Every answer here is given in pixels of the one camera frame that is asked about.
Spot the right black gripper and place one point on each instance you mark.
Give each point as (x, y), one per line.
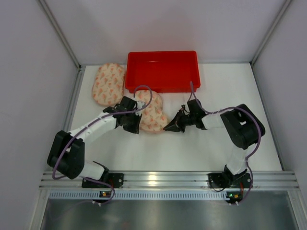
(182, 120)

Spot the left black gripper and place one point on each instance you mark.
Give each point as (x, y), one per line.
(133, 121)

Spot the pink floral laundry bag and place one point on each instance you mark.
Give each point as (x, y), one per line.
(108, 84)
(154, 119)

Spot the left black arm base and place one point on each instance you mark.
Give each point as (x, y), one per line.
(115, 180)

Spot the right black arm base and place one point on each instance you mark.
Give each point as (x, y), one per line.
(223, 180)

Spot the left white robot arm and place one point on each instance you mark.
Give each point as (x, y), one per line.
(68, 151)

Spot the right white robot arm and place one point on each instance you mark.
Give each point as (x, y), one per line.
(243, 127)

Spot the red plastic bin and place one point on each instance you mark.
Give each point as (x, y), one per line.
(163, 71)

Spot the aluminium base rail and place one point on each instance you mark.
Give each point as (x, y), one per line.
(166, 186)

